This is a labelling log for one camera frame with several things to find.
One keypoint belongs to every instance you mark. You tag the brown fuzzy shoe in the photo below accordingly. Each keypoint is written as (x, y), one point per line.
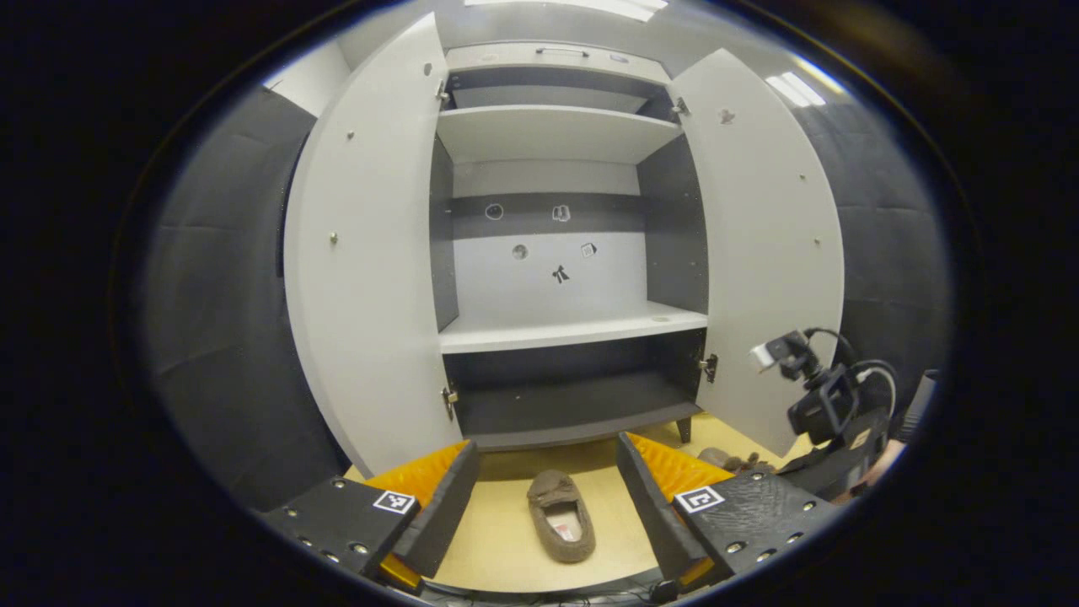
(552, 493)
(733, 461)

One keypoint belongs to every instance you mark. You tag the white cabinet drawer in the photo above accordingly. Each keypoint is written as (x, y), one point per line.
(506, 59)

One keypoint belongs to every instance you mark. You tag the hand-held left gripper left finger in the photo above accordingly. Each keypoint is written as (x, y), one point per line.
(442, 514)

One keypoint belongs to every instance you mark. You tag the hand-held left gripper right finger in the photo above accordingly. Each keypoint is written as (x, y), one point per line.
(645, 506)

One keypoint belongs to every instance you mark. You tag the white shoe cabinet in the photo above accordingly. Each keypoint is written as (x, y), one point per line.
(548, 131)

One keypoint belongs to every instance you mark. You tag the black quilted backdrop cloth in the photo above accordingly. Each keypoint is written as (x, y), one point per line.
(219, 295)
(893, 253)

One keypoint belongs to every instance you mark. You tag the large ceiling light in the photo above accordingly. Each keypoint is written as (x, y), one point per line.
(573, 7)

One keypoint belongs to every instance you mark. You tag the small ceiling light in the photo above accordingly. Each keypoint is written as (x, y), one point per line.
(797, 84)

